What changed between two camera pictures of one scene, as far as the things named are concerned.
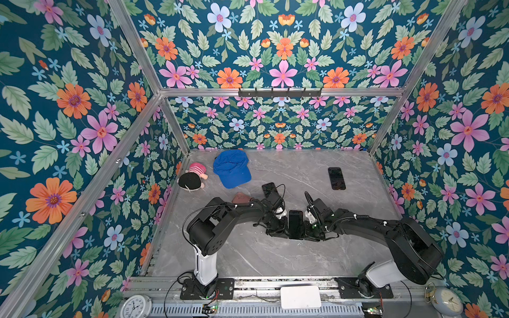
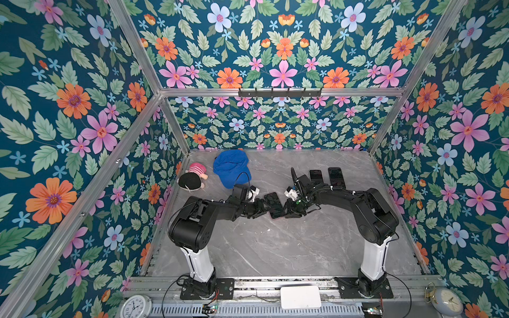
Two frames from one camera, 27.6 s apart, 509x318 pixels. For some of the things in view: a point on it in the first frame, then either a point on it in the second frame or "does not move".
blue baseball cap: (232, 167) does not move
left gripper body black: (277, 226) → (252, 209)
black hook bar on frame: (279, 93) does not move
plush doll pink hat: (191, 180) does not move
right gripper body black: (313, 232) → (296, 207)
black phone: (337, 179) does not move
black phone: (295, 222) → (316, 176)
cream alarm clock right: (445, 300) does not move
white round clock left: (136, 306) does not move
